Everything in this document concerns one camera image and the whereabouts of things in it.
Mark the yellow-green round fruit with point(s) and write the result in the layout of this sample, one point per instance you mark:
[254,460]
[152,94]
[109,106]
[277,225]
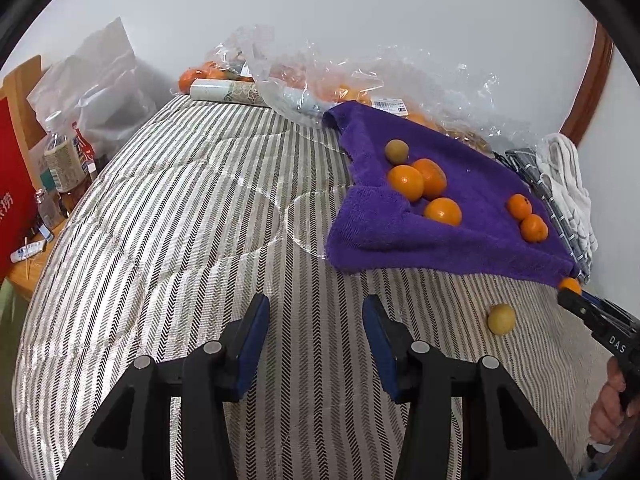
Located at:
[397,151]
[501,318]

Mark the pile of large tangerines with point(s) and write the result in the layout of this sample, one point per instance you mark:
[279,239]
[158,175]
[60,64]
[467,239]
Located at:
[187,80]

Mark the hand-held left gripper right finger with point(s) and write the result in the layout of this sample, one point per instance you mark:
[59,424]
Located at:
[380,350]

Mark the red box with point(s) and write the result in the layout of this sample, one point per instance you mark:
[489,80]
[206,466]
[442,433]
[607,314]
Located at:
[12,185]

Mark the white barcode label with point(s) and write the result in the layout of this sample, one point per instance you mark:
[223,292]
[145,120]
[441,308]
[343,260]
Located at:
[390,106]

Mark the printed rolled cloth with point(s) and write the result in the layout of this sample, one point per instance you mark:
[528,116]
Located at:
[225,92]

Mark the white plastic bag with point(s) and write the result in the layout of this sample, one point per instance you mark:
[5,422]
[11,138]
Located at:
[95,85]

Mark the brown wooden frame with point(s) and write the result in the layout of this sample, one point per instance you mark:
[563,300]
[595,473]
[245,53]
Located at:
[592,85]

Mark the pile of brown round fruits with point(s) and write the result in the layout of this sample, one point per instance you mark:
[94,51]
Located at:
[470,141]

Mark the clear plastic bag of tangerines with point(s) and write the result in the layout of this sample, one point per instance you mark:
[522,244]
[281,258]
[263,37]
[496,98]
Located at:
[220,60]

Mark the pile of small oranges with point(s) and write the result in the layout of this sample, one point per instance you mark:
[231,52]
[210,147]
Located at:
[347,92]

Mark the purple towel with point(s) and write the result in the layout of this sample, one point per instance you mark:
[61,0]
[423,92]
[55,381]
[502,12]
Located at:
[450,245]

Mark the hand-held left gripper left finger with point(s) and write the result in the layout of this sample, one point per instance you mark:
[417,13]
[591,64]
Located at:
[252,345]

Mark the grey striped quilt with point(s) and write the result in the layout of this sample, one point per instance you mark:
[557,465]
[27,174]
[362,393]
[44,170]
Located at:
[175,210]

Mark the grey checked cloth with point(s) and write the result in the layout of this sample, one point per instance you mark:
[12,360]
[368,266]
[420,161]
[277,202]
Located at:
[537,175]

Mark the white towel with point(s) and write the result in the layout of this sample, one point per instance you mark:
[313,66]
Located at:
[570,175]

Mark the orange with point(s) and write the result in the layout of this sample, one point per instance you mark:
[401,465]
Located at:
[436,175]
[443,211]
[406,181]

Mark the small glass bottle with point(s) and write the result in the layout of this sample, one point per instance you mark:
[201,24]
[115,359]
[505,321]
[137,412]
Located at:
[47,207]

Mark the clear plastic bag with label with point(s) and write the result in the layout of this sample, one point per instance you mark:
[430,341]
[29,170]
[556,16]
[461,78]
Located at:
[425,85]

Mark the wooden nightstand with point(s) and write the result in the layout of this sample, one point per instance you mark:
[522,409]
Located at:
[35,275]

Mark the crumpled clear plastic bag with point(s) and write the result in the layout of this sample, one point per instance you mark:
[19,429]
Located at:
[280,70]

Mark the plastic bottle with beige label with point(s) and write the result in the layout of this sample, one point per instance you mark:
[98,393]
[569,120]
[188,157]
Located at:
[62,157]

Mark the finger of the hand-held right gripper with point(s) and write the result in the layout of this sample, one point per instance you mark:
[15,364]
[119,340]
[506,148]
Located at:
[580,310]
[612,314]

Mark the clear plastic bag brown fruits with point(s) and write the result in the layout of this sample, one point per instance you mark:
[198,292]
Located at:
[472,132]

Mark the small tangerine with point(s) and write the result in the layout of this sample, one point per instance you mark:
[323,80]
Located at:
[534,228]
[570,285]
[519,206]

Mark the brown cardboard box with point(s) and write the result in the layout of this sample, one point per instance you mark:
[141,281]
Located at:
[22,80]

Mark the white tube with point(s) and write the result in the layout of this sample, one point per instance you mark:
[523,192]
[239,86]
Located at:
[27,251]

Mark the person's right hand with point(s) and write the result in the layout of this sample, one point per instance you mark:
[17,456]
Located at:
[605,410]

